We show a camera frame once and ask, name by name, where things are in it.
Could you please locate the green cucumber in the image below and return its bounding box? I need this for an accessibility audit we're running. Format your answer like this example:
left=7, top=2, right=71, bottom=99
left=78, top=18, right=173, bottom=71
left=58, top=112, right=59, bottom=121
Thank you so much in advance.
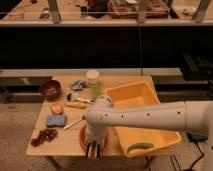
left=127, top=143, right=154, bottom=153

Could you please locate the metal spoon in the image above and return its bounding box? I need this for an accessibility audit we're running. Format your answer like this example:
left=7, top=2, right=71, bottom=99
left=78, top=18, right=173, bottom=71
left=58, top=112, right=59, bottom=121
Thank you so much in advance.
left=63, top=115, right=85, bottom=130

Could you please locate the orange apple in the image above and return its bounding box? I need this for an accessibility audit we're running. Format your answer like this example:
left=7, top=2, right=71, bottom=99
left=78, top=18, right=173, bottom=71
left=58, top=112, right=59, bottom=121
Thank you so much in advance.
left=50, top=103, right=63, bottom=115

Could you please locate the black bristle brush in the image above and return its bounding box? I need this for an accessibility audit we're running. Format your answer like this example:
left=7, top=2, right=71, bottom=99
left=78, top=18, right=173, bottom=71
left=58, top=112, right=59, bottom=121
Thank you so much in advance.
left=67, top=93, right=93, bottom=104

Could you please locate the red shallow bowl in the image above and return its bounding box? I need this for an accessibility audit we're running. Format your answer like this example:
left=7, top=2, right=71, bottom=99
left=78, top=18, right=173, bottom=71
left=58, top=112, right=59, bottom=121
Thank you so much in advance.
left=79, top=124, right=108, bottom=151

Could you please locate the dark maroon bowl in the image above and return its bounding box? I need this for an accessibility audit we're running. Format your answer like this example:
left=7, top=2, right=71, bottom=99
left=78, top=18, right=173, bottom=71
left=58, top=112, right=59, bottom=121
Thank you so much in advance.
left=39, top=80, right=61, bottom=100

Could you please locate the wooden table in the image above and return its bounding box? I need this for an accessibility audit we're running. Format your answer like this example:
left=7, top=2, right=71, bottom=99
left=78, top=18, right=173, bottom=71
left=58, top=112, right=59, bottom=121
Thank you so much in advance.
left=25, top=74, right=175, bottom=158

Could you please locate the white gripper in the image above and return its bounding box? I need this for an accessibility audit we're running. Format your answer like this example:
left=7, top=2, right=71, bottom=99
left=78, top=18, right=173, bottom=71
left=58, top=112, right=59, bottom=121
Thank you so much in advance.
left=85, top=124, right=106, bottom=159

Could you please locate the bunch of red grapes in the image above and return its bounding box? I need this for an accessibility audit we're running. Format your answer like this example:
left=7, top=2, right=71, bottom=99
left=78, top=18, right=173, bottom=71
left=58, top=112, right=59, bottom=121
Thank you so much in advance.
left=30, top=129, right=58, bottom=147

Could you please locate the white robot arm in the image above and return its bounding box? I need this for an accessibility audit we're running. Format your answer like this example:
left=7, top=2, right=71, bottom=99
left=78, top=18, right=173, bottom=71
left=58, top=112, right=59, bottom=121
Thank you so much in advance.
left=84, top=95, right=213, bottom=161

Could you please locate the yellow banana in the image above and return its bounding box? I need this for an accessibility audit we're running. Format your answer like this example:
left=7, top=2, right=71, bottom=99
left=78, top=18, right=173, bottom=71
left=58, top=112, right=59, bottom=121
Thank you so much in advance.
left=65, top=102, right=87, bottom=109

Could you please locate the yellow plastic bin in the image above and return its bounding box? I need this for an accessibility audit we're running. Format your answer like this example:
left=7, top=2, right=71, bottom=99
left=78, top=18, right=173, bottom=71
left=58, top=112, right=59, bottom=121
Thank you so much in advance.
left=105, top=81, right=181, bottom=158

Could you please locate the blue sponge eraser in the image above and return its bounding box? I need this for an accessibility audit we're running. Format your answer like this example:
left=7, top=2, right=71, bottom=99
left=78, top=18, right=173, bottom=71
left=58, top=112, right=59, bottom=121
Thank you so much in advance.
left=46, top=115, right=66, bottom=128

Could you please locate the clear jar with white lid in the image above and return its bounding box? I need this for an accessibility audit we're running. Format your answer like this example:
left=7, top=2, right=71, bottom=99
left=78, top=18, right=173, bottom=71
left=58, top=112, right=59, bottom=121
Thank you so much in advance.
left=86, top=69, right=101, bottom=101

